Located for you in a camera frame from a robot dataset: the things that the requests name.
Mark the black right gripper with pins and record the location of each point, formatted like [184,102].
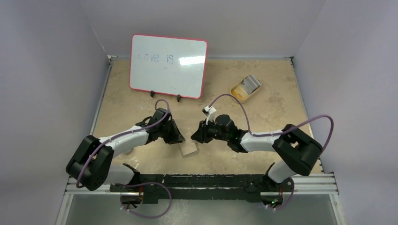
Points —
[203,131]

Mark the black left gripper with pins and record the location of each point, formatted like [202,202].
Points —
[175,137]

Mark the beige card holder wallet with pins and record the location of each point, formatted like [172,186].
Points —
[188,148]

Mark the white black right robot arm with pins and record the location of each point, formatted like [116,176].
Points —
[297,150]

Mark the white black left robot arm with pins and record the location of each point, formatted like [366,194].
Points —
[90,165]

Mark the beige oval card tray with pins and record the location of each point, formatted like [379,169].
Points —
[238,92]

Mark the pink framed whiteboard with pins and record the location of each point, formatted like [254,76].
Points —
[168,65]

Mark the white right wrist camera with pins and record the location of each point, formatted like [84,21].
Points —
[210,112]

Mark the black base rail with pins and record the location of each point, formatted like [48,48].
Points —
[252,188]

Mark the aluminium extrusion frame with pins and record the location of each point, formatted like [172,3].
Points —
[323,184]

